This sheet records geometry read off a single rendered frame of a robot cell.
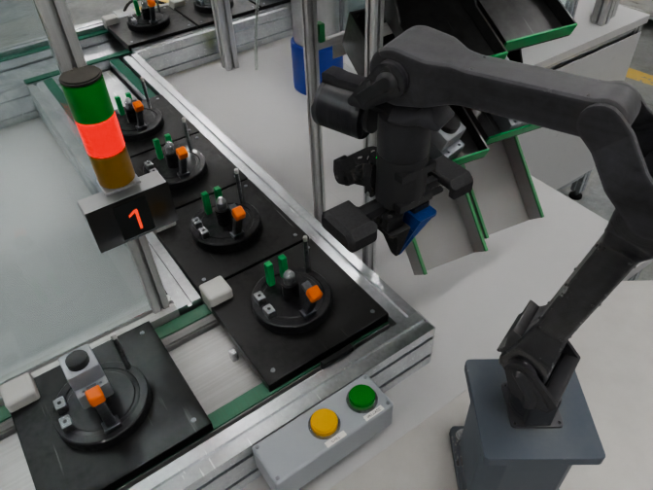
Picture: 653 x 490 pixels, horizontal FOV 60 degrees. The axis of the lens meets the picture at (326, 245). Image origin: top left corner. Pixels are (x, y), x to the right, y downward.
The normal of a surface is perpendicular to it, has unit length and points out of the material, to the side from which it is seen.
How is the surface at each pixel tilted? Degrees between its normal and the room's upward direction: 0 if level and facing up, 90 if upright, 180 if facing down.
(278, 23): 90
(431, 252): 45
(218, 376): 0
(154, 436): 0
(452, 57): 8
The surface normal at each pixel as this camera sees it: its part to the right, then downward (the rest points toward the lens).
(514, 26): 0.15, -0.40
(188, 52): 0.58, 0.55
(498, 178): 0.28, -0.08
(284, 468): -0.04, -0.73
